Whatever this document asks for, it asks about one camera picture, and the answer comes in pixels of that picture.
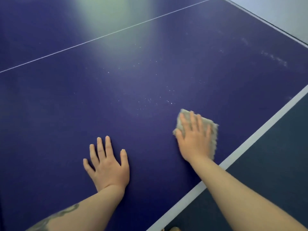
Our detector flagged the person's left hand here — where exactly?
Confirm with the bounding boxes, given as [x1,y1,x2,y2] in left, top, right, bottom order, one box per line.
[83,136,130,192]

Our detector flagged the person's right hand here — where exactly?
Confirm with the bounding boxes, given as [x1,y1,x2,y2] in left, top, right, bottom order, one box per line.
[174,111,213,163]

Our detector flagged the grey cleaning cloth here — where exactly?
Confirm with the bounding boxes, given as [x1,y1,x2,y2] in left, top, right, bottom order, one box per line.
[173,108,219,160]

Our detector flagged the person's left forearm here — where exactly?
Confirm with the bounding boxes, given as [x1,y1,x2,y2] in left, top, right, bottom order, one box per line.
[25,185,125,231]

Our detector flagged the person's right forearm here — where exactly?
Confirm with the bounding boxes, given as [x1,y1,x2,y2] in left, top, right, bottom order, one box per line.
[189,156,308,231]

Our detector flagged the blue table tennis table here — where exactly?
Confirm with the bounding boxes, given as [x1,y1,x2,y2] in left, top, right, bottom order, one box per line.
[0,0,308,231]

